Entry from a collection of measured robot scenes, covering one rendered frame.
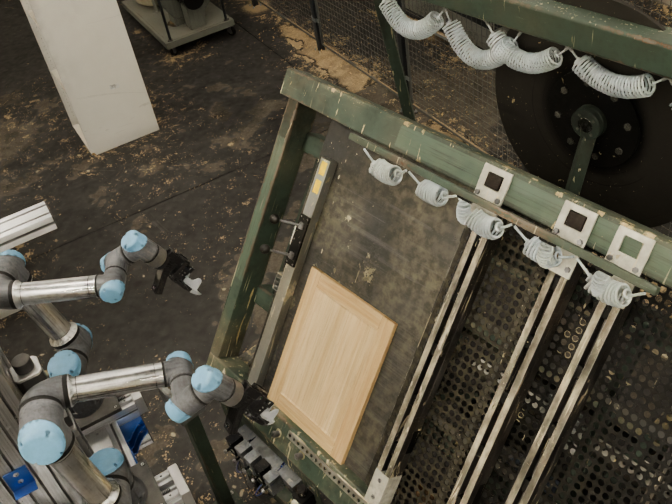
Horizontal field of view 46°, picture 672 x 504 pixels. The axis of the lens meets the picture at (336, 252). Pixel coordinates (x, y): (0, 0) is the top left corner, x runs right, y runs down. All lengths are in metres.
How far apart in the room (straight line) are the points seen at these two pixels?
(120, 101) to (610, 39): 4.71
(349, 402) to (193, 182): 3.42
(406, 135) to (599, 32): 0.63
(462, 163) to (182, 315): 2.83
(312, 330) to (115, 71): 3.90
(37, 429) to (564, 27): 1.84
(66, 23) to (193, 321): 2.51
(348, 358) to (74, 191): 3.87
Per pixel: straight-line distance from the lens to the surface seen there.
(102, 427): 3.17
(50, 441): 2.26
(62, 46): 6.24
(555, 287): 2.24
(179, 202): 5.77
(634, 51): 2.36
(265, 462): 3.09
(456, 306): 2.41
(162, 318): 4.90
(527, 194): 2.25
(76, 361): 2.99
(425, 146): 2.46
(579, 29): 2.44
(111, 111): 6.51
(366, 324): 2.71
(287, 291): 2.95
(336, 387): 2.83
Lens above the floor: 3.26
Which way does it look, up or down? 41 degrees down
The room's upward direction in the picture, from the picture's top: 10 degrees counter-clockwise
